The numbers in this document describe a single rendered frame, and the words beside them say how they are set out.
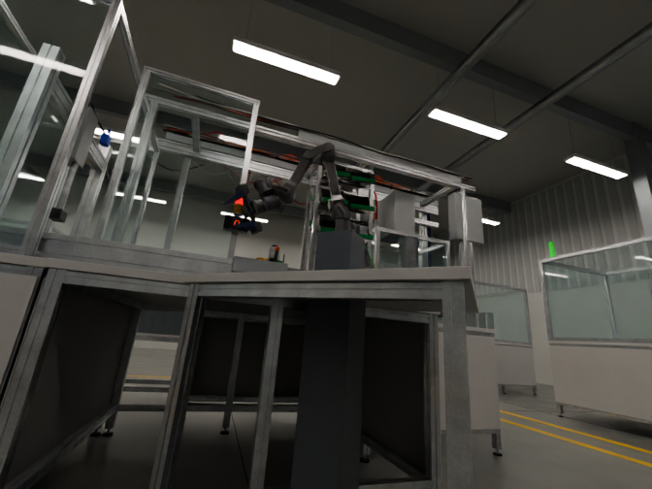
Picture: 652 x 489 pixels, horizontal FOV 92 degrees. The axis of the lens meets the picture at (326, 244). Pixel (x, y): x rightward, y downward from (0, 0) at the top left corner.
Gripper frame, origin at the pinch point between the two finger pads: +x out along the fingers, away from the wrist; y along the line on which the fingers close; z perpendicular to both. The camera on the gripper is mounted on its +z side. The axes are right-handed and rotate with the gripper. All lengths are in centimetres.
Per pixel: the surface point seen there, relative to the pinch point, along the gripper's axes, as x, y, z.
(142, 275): 33.9, -10.0, 13.4
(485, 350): -157, -146, 28
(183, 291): 24.0, -20.4, 11.6
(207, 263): 11.7, -13.8, 16.9
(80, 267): 49, -1, 18
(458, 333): -10, -46, -68
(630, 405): -329, -299, 4
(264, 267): -4.8, -22.7, 4.9
